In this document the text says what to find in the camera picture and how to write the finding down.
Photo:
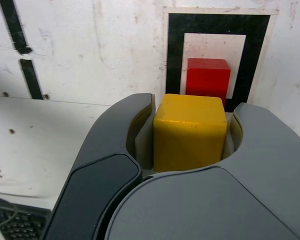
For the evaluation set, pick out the red cube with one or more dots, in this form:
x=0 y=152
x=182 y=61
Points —
x=205 y=80

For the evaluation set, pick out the black tape square outline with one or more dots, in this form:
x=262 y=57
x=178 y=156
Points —
x=175 y=50

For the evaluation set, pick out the yellow cube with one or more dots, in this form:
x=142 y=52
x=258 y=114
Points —
x=190 y=140

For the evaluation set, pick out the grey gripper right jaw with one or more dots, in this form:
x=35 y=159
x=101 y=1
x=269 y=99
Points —
x=215 y=205

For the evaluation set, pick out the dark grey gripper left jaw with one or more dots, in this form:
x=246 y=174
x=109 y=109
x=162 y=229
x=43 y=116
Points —
x=100 y=180

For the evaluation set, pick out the black keyboard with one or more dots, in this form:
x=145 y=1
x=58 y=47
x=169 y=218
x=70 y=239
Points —
x=22 y=222

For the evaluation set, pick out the black tape strip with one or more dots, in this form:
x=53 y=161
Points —
x=15 y=25

